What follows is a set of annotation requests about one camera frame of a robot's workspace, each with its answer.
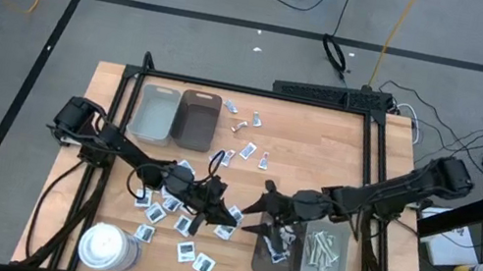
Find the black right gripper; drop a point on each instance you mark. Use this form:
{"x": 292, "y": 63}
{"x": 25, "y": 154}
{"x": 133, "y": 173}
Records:
{"x": 304, "y": 205}

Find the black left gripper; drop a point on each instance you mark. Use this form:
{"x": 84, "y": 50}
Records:
{"x": 203, "y": 196}

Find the pile of silver screws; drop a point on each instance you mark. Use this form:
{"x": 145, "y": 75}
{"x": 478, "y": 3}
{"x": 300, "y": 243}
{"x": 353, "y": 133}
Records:
{"x": 315, "y": 241}

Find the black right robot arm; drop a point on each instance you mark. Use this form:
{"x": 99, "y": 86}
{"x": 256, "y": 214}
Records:
{"x": 386, "y": 193}

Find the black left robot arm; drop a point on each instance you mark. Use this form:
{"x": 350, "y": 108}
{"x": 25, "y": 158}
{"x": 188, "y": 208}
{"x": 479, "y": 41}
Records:
{"x": 120, "y": 146}

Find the small crumpled white packet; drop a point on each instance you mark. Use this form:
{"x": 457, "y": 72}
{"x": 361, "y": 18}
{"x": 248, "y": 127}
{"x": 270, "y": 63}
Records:
{"x": 230, "y": 106}
{"x": 256, "y": 119}

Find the wipes canister with white lid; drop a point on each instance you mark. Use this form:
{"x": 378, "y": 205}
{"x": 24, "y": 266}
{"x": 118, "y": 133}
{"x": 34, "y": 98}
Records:
{"x": 105, "y": 246}

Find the black vented control box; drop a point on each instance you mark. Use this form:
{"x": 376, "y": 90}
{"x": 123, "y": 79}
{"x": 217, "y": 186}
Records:
{"x": 328, "y": 94}

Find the white cardboard box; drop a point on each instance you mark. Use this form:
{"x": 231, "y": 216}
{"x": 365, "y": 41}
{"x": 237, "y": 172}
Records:
{"x": 448, "y": 247}

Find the black slanted beam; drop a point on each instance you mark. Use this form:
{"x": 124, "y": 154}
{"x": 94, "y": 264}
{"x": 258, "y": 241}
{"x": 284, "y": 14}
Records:
{"x": 461, "y": 217}

